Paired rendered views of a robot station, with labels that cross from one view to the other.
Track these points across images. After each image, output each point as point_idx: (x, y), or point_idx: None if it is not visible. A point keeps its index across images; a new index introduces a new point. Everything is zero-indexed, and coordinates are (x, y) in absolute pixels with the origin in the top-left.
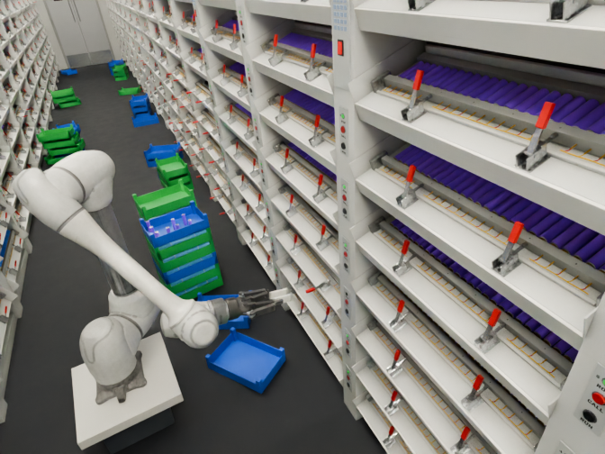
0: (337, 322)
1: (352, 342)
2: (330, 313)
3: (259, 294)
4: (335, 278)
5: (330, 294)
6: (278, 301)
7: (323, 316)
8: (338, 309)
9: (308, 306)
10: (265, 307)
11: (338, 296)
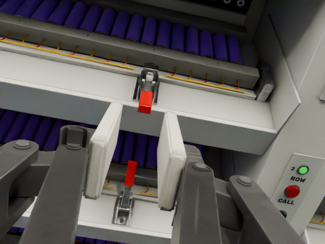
0: (148, 194)
1: (318, 178)
2: (107, 188)
3: (51, 185)
4: (165, 54)
5: (181, 99)
6: (198, 160)
7: (96, 205)
8: (299, 99)
9: (23, 213)
10: (291, 238)
11: (205, 96)
